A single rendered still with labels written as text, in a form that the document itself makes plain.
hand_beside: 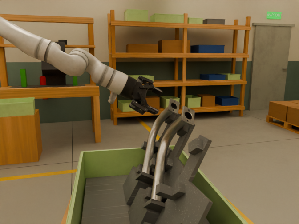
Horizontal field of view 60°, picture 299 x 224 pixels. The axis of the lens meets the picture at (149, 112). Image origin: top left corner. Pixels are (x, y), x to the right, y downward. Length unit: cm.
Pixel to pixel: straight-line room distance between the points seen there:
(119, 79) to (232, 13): 603
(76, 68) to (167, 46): 466
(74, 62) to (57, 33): 482
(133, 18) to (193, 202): 479
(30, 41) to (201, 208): 68
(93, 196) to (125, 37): 497
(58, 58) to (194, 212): 59
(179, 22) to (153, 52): 80
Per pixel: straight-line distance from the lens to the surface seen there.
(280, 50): 754
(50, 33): 567
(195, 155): 68
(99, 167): 112
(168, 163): 81
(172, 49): 548
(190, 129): 81
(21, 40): 90
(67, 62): 85
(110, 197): 98
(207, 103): 592
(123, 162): 112
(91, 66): 91
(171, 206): 71
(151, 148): 95
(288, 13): 778
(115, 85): 87
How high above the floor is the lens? 133
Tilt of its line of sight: 12 degrees down
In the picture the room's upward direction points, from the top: straight up
